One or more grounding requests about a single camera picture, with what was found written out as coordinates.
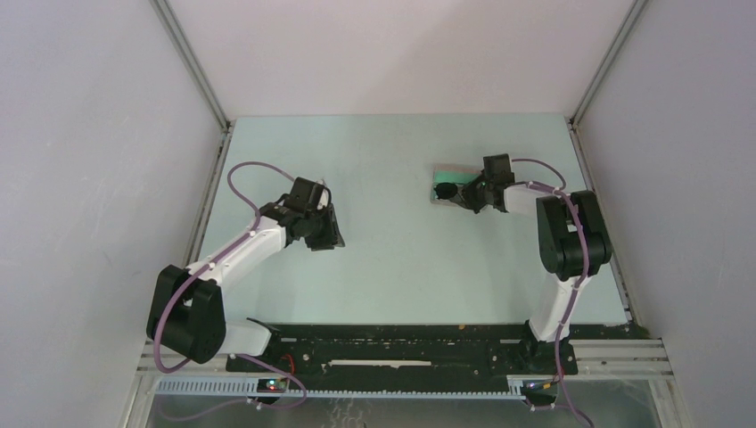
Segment black round sunglasses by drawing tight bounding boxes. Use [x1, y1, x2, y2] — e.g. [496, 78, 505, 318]
[433, 182, 464, 205]

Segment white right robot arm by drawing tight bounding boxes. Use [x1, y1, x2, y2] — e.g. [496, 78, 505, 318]
[457, 154, 613, 373]

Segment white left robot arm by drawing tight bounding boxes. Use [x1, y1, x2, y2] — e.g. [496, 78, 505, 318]
[146, 177, 344, 372]

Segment right aluminium frame post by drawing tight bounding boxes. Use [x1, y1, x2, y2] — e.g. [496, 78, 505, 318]
[569, 0, 651, 128]

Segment aluminium frame post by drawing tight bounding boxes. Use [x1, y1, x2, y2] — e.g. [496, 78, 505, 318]
[569, 0, 651, 128]
[149, 0, 231, 133]

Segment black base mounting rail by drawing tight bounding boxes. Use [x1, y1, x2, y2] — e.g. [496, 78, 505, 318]
[224, 323, 595, 396]

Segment left aluminium frame post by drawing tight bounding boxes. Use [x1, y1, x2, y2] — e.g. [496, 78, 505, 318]
[149, 0, 231, 133]

